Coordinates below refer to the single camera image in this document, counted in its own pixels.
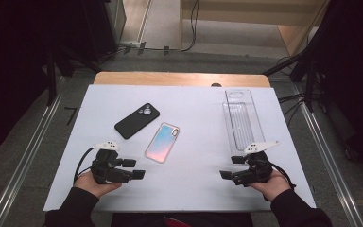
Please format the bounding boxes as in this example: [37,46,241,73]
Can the black floor cables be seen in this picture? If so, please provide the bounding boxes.
[278,91,306,126]

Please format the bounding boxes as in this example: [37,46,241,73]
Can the black curtain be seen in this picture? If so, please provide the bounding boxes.
[305,0,363,168]
[0,0,121,159]

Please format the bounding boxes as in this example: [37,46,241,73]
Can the person's lap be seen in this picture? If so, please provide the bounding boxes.
[112,212,253,227]

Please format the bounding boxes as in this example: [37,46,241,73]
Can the iridescent phone case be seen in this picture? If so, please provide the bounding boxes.
[144,122,181,165]

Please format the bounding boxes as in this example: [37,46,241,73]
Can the metal floor rail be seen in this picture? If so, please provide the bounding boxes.
[292,84,363,227]
[0,77,65,227]

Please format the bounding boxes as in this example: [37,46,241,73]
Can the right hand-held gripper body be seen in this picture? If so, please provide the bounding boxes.
[233,140,281,187]

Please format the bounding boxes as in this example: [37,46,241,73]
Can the person's right hand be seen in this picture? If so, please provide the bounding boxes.
[249,168,292,202]

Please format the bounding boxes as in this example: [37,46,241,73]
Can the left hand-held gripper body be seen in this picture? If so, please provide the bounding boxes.
[91,140,134,185]

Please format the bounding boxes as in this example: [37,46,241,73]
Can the black phone case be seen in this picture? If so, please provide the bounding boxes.
[113,102,161,140]

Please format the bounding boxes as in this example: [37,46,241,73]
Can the clear plastic tray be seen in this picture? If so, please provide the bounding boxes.
[222,89,266,158]

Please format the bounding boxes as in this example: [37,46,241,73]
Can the light wooden furniture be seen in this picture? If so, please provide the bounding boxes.
[179,0,330,58]

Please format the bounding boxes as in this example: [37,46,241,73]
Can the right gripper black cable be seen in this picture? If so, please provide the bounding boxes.
[272,164,297,191]

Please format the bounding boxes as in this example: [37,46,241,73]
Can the hanging black cable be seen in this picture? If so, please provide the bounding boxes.
[182,0,200,53]

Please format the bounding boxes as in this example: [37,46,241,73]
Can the person's left hand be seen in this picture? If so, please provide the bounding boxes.
[74,170,123,199]

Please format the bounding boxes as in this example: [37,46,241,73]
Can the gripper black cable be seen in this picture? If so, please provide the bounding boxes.
[272,164,297,191]
[73,147,95,185]

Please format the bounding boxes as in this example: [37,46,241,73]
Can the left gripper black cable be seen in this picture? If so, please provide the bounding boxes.
[73,147,95,185]

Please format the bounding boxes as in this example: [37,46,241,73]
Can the black stand leg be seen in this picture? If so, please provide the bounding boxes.
[263,53,316,112]
[45,46,102,107]

